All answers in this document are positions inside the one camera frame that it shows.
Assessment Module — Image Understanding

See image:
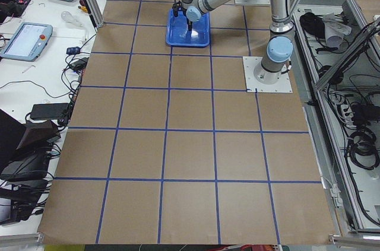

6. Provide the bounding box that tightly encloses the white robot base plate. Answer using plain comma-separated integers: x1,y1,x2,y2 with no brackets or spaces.
242,56,293,93

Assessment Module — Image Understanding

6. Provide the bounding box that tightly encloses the blue plastic tray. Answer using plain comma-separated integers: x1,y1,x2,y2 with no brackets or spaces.
166,9,210,47

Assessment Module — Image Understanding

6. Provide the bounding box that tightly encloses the black power adapter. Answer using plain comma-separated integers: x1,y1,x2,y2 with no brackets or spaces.
30,103,69,120

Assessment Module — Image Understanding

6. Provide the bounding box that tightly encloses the near teach pendant tablet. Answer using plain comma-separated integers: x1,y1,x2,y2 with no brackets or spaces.
1,22,53,62

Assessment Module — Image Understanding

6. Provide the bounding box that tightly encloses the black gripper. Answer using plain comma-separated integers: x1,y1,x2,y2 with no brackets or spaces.
186,18,193,31

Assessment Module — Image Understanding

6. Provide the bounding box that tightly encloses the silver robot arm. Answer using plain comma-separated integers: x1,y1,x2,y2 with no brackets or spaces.
172,0,295,85

